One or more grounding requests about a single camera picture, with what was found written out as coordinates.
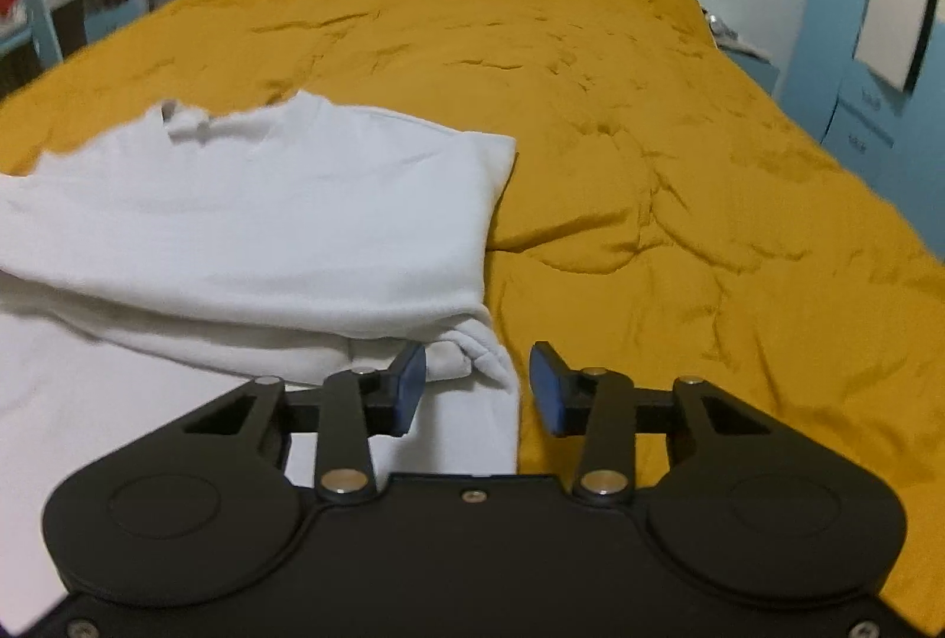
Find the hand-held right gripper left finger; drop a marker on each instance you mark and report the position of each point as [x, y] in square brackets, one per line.
[410, 387]

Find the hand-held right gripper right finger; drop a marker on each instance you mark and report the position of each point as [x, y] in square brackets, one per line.
[546, 388]

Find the white printed t-shirt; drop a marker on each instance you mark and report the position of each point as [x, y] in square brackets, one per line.
[243, 217]

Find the mustard yellow blanket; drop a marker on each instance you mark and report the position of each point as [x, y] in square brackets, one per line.
[664, 165]

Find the blue nightstand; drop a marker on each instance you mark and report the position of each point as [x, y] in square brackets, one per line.
[749, 66]

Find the blue and white wardrobe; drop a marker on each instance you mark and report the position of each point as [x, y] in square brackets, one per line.
[864, 114]

